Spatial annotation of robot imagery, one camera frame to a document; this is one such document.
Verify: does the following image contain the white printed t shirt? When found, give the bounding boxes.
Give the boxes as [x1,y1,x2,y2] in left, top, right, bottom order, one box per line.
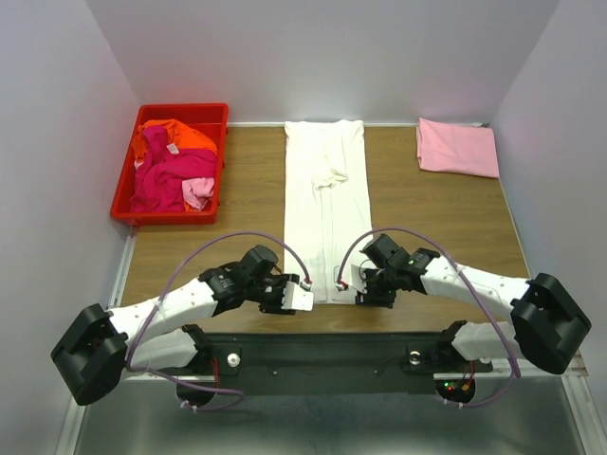
[284,119,372,304]

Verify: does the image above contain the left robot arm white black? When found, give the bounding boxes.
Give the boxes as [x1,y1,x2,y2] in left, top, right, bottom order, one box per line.
[50,245,312,406]

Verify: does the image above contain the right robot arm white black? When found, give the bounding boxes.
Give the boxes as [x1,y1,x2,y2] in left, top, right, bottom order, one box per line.
[355,233,592,374]

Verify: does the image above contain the light pink garment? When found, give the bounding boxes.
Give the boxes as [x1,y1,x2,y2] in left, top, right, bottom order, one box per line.
[181,177,214,211]

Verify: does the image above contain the folded pink t shirt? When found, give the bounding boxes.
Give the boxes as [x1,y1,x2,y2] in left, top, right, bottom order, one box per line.
[416,118,500,178]

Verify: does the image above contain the magenta t shirt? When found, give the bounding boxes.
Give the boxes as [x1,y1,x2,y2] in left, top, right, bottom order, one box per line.
[130,128,218,213]

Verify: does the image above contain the orange t shirt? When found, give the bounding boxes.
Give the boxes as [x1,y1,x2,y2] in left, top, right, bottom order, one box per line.
[131,118,218,163]

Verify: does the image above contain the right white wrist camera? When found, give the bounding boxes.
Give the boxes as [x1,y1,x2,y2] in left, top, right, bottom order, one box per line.
[331,264,367,304]

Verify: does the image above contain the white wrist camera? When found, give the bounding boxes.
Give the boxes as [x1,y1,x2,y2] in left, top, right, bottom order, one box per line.
[331,264,367,304]
[281,282,314,312]

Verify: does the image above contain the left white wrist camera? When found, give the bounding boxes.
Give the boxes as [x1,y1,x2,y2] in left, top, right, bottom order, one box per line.
[281,282,314,312]

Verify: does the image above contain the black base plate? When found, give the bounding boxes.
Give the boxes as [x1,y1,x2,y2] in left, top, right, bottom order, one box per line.
[97,331,589,397]

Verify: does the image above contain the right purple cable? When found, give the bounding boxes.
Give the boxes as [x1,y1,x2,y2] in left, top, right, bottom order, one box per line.
[334,227,523,410]

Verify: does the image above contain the purple cable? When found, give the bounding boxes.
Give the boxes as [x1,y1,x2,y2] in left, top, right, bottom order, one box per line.
[334,227,523,410]
[123,229,314,412]

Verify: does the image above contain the aluminium frame rail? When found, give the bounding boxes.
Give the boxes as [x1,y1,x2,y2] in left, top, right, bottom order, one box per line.
[75,227,589,383]

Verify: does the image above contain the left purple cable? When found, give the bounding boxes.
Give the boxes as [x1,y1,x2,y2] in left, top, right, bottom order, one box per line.
[123,229,314,412]

